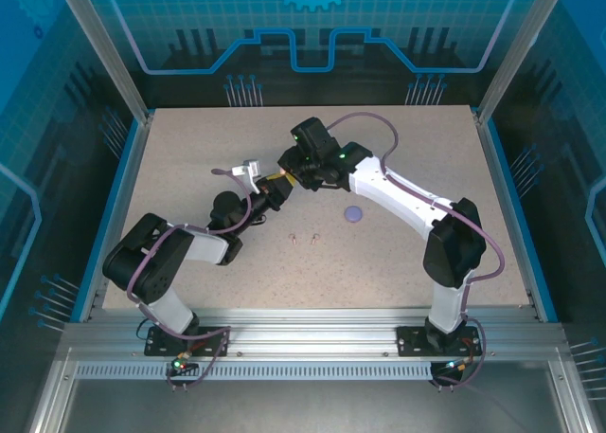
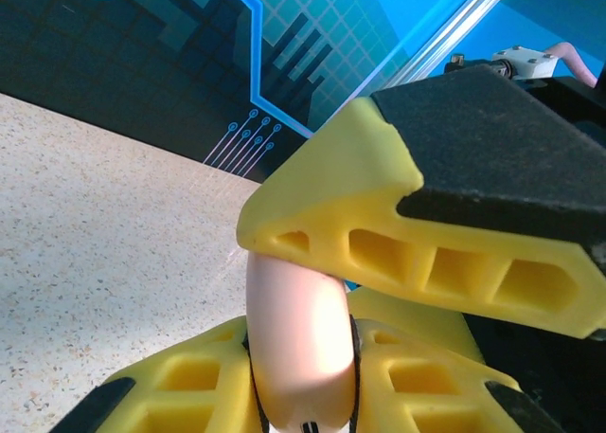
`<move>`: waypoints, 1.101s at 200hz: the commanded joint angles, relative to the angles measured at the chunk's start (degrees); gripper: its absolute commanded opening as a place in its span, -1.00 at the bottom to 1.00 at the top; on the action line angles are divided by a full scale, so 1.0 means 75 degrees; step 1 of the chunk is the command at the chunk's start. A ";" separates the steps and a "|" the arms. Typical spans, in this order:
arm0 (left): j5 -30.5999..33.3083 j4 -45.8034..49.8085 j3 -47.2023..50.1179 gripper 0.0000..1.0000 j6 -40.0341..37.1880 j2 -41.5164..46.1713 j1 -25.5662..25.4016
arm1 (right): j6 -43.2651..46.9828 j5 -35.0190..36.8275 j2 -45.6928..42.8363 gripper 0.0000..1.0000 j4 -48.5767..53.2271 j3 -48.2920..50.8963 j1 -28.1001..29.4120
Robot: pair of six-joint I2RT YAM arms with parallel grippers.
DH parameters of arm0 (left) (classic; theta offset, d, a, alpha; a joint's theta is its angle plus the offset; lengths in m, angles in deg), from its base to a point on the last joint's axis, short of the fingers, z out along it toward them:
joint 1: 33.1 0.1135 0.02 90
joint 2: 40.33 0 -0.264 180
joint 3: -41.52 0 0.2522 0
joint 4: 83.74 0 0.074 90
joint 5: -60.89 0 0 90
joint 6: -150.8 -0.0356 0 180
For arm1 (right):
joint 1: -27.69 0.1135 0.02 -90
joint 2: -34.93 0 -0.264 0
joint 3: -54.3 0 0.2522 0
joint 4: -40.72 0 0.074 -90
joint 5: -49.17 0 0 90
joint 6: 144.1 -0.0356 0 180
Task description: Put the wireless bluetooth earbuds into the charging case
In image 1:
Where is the blue table edge trim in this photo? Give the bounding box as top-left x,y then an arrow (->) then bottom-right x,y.
485,118 -> 561,324
69,118 -> 146,324

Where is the small circuit board with LEDs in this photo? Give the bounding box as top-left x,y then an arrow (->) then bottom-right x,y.
169,352 -> 196,376
438,356 -> 471,376

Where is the grey metal panel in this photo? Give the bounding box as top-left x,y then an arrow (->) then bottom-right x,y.
60,379 -> 572,433

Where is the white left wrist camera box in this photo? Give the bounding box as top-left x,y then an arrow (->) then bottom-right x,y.
230,159 -> 262,192

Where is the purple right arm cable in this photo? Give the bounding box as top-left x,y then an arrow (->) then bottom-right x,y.
324,112 -> 506,392

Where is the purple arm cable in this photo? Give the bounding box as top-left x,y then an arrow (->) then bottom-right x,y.
324,112 -> 506,392
126,167 -> 255,392

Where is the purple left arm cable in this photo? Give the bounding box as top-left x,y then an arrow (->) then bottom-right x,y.
126,167 -> 255,392

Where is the wide aluminium frame rail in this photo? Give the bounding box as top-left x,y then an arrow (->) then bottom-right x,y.
62,306 -> 567,366

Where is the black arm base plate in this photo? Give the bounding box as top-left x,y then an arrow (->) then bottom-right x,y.
144,325 -> 229,358
396,325 -> 479,358

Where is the slotted grey cable duct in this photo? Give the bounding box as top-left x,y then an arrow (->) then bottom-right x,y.
74,362 -> 436,383

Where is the aluminium frame post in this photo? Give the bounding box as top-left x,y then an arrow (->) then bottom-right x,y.
50,0 -> 156,124
474,0 -> 572,124

